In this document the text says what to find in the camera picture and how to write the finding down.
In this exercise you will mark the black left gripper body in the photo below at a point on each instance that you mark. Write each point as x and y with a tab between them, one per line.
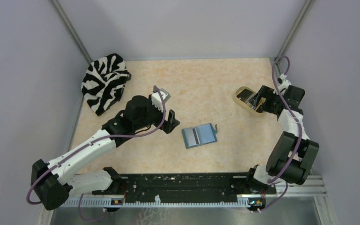
153	116

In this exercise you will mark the cards in tray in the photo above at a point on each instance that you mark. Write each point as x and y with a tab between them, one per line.
245	95

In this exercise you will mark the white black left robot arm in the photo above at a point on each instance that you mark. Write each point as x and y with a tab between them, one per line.
58	179

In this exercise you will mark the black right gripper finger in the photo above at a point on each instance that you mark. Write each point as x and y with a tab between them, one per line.
259	97
259	107

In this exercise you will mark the beige card tray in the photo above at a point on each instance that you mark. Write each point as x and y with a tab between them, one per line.
251	111

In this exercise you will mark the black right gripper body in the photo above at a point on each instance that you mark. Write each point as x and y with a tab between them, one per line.
272	101

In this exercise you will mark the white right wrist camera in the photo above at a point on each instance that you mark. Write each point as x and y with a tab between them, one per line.
283	82

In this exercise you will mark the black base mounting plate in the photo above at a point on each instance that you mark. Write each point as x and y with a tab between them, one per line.
222	187

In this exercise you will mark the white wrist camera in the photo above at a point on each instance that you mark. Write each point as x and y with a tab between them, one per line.
159	98
283	82

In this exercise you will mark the aluminium frame rail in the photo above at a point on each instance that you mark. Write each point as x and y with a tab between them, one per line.
313	187

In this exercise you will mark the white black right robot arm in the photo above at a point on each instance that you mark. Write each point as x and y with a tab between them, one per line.
294	154

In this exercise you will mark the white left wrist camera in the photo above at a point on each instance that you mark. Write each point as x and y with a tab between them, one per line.
159	98

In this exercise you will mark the teal leather card holder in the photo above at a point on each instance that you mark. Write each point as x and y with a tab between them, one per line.
207	134

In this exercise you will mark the zebra striped cloth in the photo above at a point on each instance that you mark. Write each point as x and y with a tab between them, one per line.
104	82

